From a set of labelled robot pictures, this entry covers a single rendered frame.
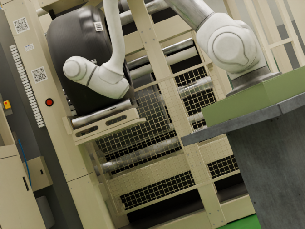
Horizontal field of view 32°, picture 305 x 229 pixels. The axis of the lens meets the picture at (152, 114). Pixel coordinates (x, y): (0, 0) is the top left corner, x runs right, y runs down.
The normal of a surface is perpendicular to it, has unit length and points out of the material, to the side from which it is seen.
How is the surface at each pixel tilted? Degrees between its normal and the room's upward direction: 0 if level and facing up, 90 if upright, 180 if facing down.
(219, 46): 95
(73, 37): 68
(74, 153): 90
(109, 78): 97
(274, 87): 90
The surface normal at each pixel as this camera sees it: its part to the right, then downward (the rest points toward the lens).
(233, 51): -0.23, 0.16
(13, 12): -0.09, 0.00
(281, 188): -0.70, 0.24
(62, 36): -0.25, -0.43
